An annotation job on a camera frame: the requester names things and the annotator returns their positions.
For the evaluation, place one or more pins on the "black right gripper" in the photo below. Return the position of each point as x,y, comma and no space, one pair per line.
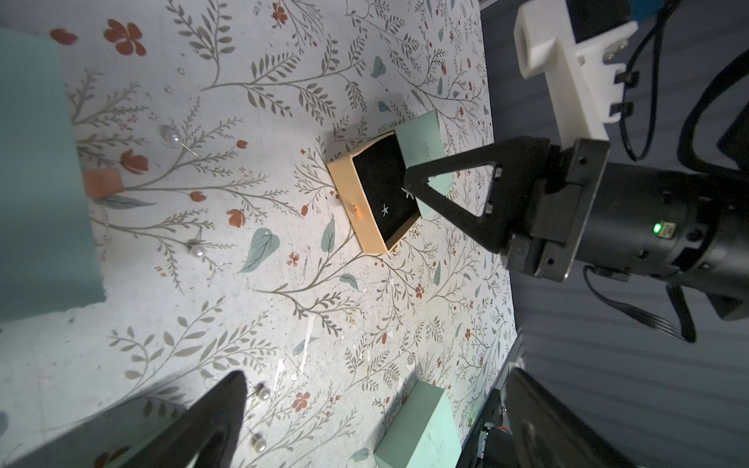
523,195

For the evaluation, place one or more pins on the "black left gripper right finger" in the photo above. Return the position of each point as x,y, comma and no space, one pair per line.
546,433

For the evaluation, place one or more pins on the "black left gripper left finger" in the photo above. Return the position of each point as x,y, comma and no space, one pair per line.
210,429

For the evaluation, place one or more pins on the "mint green drawer jewelry box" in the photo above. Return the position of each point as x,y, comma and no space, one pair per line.
423,434
121,461

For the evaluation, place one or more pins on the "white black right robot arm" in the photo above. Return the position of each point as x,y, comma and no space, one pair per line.
688,228

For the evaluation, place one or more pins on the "pearl earring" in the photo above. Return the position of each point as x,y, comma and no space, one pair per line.
263,392
174,138
259,444
196,249

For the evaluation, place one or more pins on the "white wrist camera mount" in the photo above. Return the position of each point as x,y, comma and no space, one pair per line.
572,45

